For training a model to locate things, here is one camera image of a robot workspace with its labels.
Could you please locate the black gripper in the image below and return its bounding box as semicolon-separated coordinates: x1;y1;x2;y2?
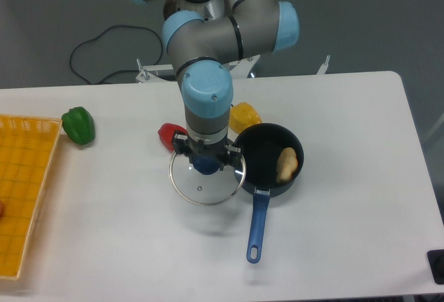
171;131;243;171

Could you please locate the glass pot lid blue knob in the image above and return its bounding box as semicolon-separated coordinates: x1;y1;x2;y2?
169;152;246;206

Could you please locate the dark blue saucepan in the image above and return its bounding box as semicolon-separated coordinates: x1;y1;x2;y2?
234;123;304;264

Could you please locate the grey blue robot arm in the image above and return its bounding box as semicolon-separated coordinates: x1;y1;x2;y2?
140;0;300;174

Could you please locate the red bell pepper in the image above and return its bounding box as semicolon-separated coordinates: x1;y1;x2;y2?
157;123;187;152

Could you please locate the yellow bell pepper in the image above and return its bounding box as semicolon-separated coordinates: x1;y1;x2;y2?
228;102;262;134

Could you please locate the beige potato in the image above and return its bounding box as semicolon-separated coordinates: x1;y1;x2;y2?
276;147;298;184

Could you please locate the green bell pepper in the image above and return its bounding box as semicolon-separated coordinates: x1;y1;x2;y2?
62;106;96;146

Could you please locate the yellow wicker basket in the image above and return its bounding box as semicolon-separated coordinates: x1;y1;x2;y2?
1;115;62;280

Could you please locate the black corner object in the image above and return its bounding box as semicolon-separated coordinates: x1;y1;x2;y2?
427;249;444;285

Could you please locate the black cable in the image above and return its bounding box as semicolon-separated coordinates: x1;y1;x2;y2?
69;24;164;85

